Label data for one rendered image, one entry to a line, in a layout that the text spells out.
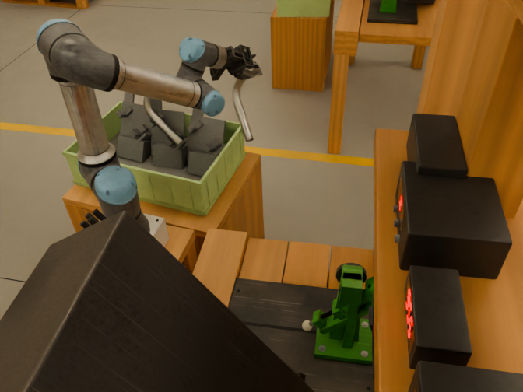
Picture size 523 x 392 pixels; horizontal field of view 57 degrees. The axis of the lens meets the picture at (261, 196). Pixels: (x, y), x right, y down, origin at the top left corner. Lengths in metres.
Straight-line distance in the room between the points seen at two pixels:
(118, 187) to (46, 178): 2.23
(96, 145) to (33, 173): 2.25
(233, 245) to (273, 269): 0.16
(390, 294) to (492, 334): 0.13
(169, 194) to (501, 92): 1.41
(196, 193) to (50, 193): 1.85
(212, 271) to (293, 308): 0.28
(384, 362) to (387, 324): 0.05
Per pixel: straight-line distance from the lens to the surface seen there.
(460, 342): 0.60
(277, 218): 2.98
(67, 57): 1.29
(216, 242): 1.62
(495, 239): 0.69
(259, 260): 1.59
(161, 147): 2.04
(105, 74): 1.28
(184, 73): 1.56
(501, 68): 0.69
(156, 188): 1.91
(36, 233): 3.26
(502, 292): 0.73
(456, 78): 1.18
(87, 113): 1.47
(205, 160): 1.95
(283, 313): 1.43
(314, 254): 1.60
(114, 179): 1.49
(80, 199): 2.10
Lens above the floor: 2.07
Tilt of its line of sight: 41 degrees down
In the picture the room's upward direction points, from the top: 3 degrees counter-clockwise
